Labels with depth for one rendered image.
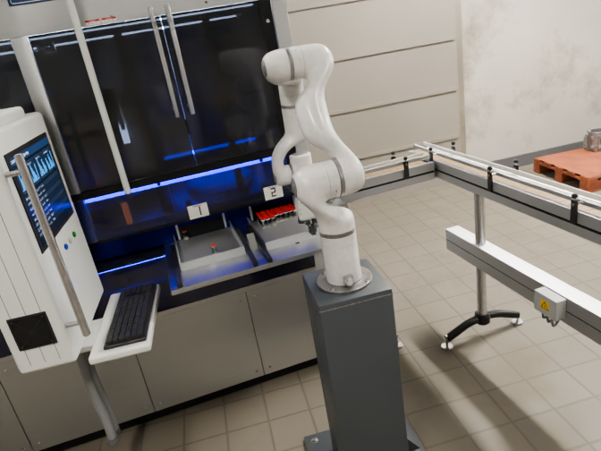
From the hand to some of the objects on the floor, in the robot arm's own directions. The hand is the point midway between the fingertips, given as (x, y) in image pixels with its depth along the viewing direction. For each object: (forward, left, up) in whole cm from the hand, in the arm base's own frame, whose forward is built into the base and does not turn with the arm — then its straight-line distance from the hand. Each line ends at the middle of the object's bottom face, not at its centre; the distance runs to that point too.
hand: (312, 229), depth 199 cm
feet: (+23, -87, -92) cm, 129 cm away
